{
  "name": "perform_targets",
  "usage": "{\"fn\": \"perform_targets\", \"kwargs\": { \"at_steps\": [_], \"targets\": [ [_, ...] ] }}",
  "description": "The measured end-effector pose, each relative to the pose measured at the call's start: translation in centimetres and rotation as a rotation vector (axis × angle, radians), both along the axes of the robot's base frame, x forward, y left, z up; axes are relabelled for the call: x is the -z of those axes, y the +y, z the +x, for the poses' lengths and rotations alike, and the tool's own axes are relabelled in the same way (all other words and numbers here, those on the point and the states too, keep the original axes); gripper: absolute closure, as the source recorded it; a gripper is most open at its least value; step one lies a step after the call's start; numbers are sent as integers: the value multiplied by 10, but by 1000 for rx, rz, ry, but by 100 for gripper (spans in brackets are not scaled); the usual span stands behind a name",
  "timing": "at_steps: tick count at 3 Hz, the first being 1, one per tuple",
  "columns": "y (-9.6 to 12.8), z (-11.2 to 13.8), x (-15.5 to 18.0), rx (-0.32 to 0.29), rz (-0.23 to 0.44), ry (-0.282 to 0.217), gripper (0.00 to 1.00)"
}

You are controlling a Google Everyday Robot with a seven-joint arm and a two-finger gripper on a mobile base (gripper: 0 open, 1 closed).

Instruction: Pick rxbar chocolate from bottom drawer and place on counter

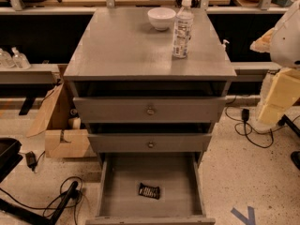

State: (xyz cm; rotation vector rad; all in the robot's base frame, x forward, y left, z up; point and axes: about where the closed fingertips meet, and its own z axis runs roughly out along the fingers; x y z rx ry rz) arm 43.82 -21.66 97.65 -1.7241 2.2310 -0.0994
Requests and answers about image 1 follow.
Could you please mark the black rxbar chocolate bar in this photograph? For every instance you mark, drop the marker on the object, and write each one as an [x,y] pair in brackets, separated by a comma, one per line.
[149,192]

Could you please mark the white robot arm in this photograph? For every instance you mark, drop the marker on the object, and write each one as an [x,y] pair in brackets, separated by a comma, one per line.
[281,89]

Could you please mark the grey wooden drawer cabinet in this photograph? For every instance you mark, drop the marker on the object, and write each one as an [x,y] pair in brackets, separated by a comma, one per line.
[121,55]

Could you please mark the grey top drawer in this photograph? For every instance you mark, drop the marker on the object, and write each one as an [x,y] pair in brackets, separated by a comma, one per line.
[149,110]

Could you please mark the grey middle drawer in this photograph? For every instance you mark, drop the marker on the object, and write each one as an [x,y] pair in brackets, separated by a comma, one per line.
[149,142]

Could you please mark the grey open bottom drawer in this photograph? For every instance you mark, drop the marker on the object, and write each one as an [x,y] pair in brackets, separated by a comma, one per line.
[180,202]

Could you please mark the white ceramic bowl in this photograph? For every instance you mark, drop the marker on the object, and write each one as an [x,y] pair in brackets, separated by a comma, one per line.
[161,18]

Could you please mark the clear plastic water bottle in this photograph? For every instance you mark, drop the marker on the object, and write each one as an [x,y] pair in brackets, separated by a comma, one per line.
[182,30]

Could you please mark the small white pump bottle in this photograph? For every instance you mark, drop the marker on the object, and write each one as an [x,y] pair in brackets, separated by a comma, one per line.
[225,44]

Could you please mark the black power adapter right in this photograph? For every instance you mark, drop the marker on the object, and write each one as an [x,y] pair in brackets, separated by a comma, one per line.
[245,115]

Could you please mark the black power adapter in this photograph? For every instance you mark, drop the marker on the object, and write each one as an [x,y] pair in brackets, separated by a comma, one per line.
[31,160]
[245,115]

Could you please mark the open cardboard box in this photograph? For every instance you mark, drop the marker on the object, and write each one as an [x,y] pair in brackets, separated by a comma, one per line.
[58,121]

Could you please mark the black power adapter left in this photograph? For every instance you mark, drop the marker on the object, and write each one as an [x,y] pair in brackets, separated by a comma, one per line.
[31,160]

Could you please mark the clear sanitizer pump bottle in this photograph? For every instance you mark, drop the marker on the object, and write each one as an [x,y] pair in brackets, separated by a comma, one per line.
[20,59]

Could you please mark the black bin left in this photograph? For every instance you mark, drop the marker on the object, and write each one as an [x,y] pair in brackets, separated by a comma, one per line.
[9,156]

